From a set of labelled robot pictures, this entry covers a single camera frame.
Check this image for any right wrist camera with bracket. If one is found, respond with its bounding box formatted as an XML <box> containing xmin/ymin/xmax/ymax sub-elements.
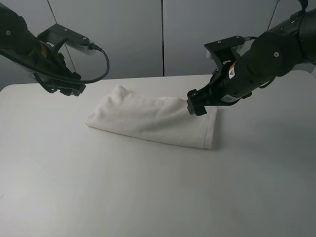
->
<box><xmin>204</xmin><ymin>36</ymin><xmax>245</xmax><ymax>68</ymax></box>

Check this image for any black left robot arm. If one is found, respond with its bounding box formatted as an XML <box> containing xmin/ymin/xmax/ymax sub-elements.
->
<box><xmin>0</xmin><ymin>4</ymin><xmax>90</xmax><ymax>96</ymax></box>

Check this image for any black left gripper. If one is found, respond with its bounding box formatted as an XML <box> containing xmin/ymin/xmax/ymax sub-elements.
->
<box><xmin>33</xmin><ymin>41</ymin><xmax>86</xmax><ymax>97</ymax></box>

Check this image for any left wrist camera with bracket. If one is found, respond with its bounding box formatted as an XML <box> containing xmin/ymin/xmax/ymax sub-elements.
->
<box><xmin>37</xmin><ymin>24</ymin><xmax>95</xmax><ymax>55</ymax></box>

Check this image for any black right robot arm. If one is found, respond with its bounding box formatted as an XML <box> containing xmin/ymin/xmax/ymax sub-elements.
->
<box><xmin>187</xmin><ymin>0</ymin><xmax>316</xmax><ymax>116</ymax></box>

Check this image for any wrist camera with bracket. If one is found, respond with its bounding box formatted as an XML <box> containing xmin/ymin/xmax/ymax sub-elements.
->
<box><xmin>204</xmin><ymin>36</ymin><xmax>245</xmax><ymax>68</ymax></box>
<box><xmin>37</xmin><ymin>24</ymin><xmax>95</xmax><ymax>55</ymax></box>

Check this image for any white towel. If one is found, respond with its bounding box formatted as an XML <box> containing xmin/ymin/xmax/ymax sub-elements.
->
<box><xmin>85</xmin><ymin>84</ymin><xmax>217</xmax><ymax>149</ymax></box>

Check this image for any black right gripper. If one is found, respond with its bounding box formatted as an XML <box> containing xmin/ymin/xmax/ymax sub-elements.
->
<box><xmin>187</xmin><ymin>63</ymin><xmax>253</xmax><ymax>116</ymax></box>

